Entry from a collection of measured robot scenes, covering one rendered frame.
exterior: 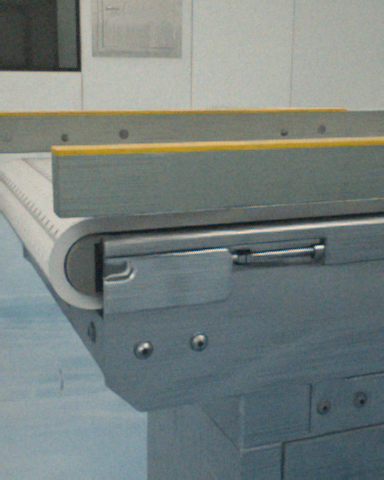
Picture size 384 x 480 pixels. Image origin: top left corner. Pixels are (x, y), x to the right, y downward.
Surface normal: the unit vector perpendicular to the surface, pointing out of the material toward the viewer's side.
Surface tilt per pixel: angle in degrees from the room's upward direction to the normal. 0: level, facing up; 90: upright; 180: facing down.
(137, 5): 90
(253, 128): 90
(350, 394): 90
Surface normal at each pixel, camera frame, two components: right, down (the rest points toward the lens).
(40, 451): 0.01, -0.98
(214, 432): -0.93, 0.07
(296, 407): 0.37, 0.21
